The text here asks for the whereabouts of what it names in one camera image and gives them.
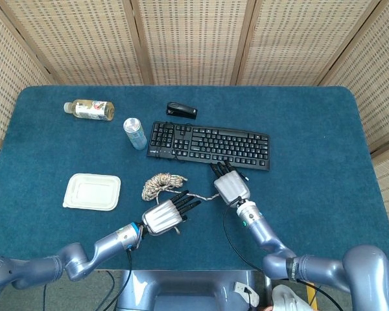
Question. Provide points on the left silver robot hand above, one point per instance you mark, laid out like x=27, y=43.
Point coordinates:
x=162, y=217

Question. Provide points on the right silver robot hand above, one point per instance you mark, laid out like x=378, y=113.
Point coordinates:
x=231, y=188

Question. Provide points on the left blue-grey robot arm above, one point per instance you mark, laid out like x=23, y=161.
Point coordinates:
x=107, y=243

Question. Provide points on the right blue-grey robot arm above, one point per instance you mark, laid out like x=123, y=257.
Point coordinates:
x=269, y=236

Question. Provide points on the black computer keyboard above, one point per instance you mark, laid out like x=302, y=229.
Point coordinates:
x=214, y=142

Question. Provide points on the white food container lid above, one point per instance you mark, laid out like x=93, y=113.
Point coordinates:
x=90, y=192

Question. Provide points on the blue-grey robot torso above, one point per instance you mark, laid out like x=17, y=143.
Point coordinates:
x=181, y=291

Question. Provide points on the blue table cloth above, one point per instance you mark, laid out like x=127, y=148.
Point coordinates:
x=311, y=194

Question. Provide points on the light blue drink can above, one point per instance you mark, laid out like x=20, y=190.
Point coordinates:
x=136, y=136

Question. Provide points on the black stapler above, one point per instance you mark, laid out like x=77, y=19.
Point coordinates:
x=181, y=110

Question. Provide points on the white label tag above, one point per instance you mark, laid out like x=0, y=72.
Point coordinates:
x=246, y=293

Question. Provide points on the white rounded plastic part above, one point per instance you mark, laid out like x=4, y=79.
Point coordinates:
x=288, y=299

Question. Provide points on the clear tea bottle with label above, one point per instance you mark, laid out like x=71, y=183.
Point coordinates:
x=90, y=110

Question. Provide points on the woven folding screen panel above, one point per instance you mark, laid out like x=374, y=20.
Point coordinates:
x=6, y=71
x=77, y=39
x=194, y=39
x=376, y=81
x=304, y=39

